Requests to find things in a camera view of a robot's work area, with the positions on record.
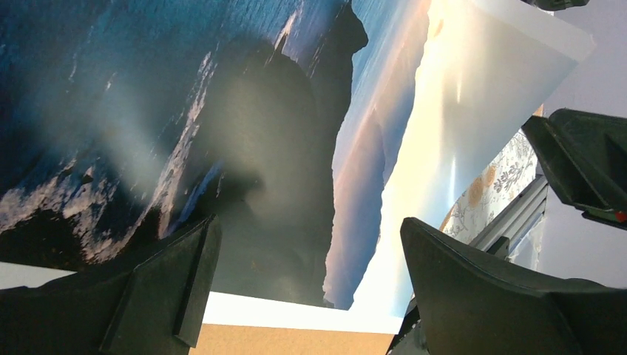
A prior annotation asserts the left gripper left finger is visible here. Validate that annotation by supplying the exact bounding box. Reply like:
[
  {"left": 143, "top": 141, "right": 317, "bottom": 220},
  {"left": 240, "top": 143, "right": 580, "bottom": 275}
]
[{"left": 1, "top": 216, "right": 222, "bottom": 354}]

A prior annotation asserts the black poker chip case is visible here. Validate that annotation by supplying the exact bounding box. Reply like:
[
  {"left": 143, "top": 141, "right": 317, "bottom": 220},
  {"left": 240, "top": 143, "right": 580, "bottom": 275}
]
[{"left": 522, "top": 0, "right": 589, "bottom": 12}]

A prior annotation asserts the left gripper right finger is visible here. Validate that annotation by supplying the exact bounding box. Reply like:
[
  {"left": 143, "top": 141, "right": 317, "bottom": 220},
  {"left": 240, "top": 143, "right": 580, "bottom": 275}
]
[{"left": 400, "top": 217, "right": 626, "bottom": 354}]

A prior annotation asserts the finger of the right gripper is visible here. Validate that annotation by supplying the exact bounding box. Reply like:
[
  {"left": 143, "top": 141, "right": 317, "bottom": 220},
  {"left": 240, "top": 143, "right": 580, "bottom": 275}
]
[{"left": 522, "top": 108, "right": 626, "bottom": 229}]

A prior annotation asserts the floral patterned table mat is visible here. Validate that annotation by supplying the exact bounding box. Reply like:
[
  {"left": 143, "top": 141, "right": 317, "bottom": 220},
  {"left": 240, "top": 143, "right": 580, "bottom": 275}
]
[{"left": 440, "top": 131, "right": 538, "bottom": 243}]

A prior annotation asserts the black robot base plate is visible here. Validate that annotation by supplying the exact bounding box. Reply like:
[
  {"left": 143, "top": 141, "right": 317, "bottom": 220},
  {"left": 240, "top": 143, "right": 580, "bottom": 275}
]
[{"left": 387, "top": 297, "right": 430, "bottom": 355}]

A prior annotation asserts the blue seascape photo print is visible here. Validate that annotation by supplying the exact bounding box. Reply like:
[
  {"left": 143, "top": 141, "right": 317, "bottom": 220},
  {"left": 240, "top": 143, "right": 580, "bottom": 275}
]
[{"left": 1, "top": 1, "right": 594, "bottom": 334}]

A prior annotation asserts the brown cardboard backing board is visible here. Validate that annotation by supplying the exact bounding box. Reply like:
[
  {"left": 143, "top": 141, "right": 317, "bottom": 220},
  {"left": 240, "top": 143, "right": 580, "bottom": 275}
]
[{"left": 189, "top": 324, "right": 393, "bottom": 355}]

